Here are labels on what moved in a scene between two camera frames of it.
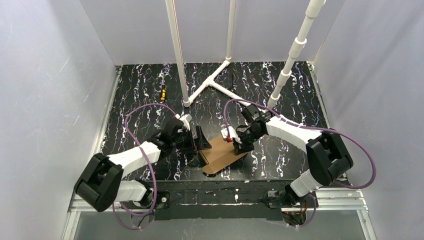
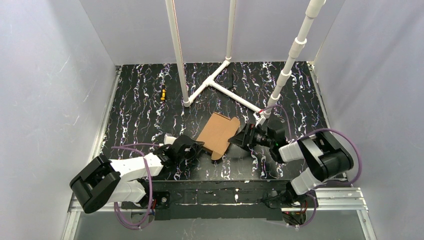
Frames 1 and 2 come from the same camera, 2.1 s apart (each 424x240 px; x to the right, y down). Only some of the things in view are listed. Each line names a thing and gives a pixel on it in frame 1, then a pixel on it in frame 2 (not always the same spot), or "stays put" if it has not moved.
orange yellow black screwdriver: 163,94 stays put
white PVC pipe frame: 313,11 stays put
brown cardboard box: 220,155 -> 216,134
